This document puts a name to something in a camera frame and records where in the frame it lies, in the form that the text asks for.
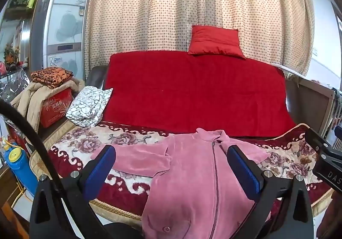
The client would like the white black patterned cloth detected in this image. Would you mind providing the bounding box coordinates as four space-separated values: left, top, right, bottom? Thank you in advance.
65 85 114 128

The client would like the orange flower bunch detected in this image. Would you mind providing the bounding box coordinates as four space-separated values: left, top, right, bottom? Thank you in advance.
3 43 22 69

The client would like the dotted beige curtain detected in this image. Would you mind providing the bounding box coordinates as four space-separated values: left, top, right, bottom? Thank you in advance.
77 0 316 76

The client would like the floral patterned blanket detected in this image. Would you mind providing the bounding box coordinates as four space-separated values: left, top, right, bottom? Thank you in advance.
29 121 334 222

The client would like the orange black folded cloth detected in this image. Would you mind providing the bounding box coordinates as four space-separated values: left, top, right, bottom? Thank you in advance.
31 67 74 89

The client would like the red pillow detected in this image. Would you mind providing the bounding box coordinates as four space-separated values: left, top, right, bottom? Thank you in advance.
188 24 246 60

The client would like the pink zip jacket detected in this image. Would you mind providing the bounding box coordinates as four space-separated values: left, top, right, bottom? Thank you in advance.
91 128 270 239

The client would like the silver foil sheet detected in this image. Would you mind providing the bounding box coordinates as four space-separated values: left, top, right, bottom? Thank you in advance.
0 68 31 111

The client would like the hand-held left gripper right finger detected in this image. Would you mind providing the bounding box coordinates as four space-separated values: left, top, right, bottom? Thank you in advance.
227 145 314 239

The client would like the blue bottle yellow cap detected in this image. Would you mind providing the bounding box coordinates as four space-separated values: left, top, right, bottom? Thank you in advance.
2 137 39 198

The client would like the red blanket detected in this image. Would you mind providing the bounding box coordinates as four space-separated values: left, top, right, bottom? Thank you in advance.
102 50 297 138

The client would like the white railing rack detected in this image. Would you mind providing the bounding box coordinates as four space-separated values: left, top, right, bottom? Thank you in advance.
330 86 342 148

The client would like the wooden bed board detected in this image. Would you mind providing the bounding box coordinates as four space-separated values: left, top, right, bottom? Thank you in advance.
285 73 336 138

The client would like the silver refrigerator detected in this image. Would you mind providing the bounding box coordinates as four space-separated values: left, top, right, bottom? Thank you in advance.
31 0 93 82

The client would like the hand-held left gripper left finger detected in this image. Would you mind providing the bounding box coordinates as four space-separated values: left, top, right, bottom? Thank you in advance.
29 144 116 239

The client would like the red cardboard box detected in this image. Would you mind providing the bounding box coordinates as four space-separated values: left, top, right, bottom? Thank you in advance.
40 86 74 128

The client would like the black cable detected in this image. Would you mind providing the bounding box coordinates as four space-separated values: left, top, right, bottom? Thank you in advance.
0 99 107 239

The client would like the beige coat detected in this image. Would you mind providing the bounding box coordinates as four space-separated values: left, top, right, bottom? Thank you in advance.
11 79 86 134

